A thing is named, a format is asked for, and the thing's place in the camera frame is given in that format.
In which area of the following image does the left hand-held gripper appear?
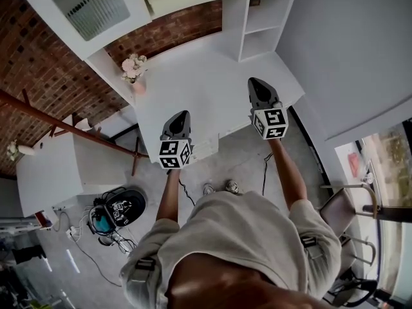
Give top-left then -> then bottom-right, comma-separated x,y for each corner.
157,109 -> 195,171

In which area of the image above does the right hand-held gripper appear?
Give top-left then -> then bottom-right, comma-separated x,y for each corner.
247,77 -> 289,140

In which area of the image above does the white shelving cabinet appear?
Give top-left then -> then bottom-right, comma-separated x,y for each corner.
12,0 -> 302,108

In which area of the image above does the person's left forearm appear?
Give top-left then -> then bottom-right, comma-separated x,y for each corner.
156,168 -> 181,223

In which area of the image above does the person's right forearm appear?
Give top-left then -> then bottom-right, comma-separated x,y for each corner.
268,137 -> 307,212

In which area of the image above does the white desk with drawers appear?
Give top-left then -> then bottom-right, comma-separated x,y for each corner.
15,130 -> 129,219

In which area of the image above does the pink vase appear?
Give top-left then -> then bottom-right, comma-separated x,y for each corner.
133,75 -> 148,97

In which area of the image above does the pale pink flower bouquet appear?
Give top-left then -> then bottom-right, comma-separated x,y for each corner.
120,53 -> 149,84

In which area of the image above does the black storage bag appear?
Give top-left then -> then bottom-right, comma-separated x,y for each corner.
92,187 -> 148,229

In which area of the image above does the red flat item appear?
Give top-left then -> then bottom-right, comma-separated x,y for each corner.
347,153 -> 361,178

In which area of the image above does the person's beige shirt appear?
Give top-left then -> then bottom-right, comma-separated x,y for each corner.
119,190 -> 342,309

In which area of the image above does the brown wooden coat rack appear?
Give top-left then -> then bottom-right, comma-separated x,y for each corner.
0,88 -> 151,177

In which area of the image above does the ribbed glass cabinet door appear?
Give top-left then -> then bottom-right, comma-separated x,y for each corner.
12,0 -> 152,61

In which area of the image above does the black-framed window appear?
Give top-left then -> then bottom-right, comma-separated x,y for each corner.
360,117 -> 412,302

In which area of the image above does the red-lined open drawer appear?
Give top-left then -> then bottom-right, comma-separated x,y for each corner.
34,210 -> 54,231

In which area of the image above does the person's chest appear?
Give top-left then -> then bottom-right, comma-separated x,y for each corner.
164,252 -> 326,309

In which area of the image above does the white flower bunch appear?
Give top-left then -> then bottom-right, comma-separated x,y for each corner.
6,140 -> 20,161

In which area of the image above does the black power cable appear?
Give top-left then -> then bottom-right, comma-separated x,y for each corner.
262,152 -> 274,196
178,178 -> 196,205

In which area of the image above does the black cable bundle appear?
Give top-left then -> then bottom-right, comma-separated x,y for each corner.
96,230 -> 139,254

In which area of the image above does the brown metal-frame chair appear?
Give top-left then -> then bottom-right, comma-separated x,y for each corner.
318,182 -> 382,238

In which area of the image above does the grey harness strap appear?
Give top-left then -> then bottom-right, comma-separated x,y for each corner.
134,256 -> 158,283
299,236 -> 323,259

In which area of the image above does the grey metal-frame chair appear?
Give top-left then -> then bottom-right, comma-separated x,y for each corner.
321,233 -> 379,307

